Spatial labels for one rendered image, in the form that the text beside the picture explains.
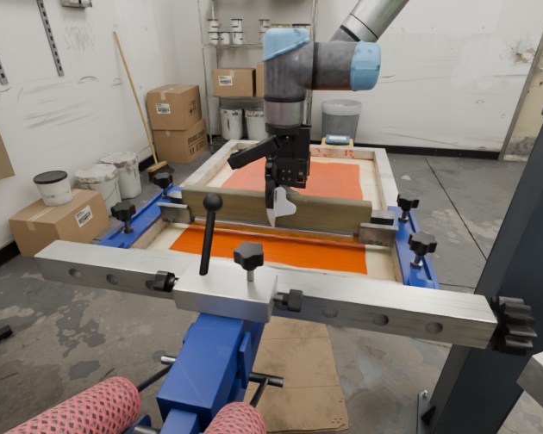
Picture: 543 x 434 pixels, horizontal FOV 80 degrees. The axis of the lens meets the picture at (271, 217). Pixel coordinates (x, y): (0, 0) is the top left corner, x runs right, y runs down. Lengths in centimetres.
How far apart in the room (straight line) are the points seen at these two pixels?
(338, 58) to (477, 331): 44
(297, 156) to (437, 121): 395
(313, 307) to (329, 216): 25
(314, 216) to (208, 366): 39
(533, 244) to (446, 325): 53
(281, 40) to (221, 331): 44
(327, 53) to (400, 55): 375
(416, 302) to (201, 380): 29
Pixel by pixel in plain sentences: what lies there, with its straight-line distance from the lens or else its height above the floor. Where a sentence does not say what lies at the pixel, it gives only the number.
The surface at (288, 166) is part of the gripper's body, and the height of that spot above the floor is 114.
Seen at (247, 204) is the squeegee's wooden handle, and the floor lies 104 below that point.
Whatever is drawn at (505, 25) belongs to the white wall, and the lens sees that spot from 455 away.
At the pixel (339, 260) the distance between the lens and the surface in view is 68.
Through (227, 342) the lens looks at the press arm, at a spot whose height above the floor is 104.
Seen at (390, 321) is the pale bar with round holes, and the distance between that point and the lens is 49.
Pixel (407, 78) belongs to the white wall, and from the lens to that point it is 436.
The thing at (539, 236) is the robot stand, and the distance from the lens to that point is 98.
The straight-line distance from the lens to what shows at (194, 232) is 77.
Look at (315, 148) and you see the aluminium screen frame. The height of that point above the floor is 99.
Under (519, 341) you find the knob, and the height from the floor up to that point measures 102.
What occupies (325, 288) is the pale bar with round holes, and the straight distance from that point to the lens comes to 48.
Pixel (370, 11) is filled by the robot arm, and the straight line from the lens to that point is 72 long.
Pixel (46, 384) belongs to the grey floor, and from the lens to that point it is 190.
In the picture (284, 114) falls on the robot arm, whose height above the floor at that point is 123.
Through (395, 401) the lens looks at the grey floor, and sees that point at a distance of 166.
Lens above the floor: 136
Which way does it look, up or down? 30 degrees down
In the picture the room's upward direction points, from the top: straight up
